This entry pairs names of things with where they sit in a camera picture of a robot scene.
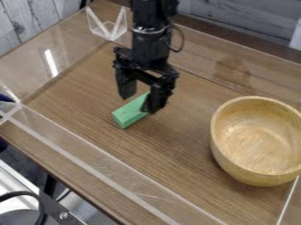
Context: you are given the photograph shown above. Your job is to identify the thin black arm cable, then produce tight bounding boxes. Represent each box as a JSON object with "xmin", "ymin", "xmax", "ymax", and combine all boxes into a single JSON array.
[{"xmin": 165, "ymin": 25, "xmax": 185, "ymax": 54}]

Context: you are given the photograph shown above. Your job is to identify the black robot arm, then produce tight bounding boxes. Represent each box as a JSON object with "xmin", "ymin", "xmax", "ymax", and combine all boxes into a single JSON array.
[{"xmin": 112, "ymin": 0, "xmax": 179, "ymax": 113}]

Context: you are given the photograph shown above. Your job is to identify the clear acrylic tray wall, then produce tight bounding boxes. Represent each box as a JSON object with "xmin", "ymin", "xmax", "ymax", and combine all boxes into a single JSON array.
[{"xmin": 0, "ymin": 0, "xmax": 301, "ymax": 225}]

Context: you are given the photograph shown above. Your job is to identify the clear acrylic corner bracket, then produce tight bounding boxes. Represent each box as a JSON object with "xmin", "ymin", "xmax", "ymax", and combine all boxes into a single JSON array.
[{"xmin": 85, "ymin": 7, "xmax": 126, "ymax": 41}]

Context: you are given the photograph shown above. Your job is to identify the green rectangular block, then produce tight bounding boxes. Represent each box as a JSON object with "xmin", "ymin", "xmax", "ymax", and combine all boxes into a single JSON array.
[{"xmin": 110, "ymin": 92, "xmax": 148, "ymax": 129}]

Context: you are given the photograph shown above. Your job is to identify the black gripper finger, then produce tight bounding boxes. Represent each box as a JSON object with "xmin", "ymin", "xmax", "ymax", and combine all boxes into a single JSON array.
[
  {"xmin": 114, "ymin": 67, "xmax": 136, "ymax": 99},
  {"xmin": 140, "ymin": 76, "xmax": 175, "ymax": 113}
]

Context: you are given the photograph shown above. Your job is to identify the black cable loop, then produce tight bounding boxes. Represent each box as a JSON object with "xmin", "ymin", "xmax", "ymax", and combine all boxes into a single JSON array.
[{"xmin": 0, "ymin": 191, "xmax": 46, "ymax": 225}]

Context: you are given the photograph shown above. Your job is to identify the blue object at edge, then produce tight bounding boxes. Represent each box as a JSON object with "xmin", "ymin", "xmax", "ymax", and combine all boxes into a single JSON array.
[{"xmin": 0, "ymin": 93, "xmax": 14, "ymax": 103}]

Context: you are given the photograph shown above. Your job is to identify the light wooden bowl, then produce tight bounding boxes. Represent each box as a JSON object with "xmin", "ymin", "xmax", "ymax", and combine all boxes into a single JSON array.
[{"xmin": 208, "ymin": 96, "xmax": 301, "ymax": 186}]

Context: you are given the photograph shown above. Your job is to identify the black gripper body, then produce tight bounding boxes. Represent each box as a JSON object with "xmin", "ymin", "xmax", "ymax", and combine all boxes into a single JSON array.
[{"xmin": 112, "ymin": 25, "xmax": 179, "ymax": 85}]

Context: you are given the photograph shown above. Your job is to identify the metal table bracket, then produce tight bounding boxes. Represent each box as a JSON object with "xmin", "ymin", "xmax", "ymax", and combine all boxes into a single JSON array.
[{"xmin": 38, "ymin": 192, "xmax": 86, "ymax": 225}]

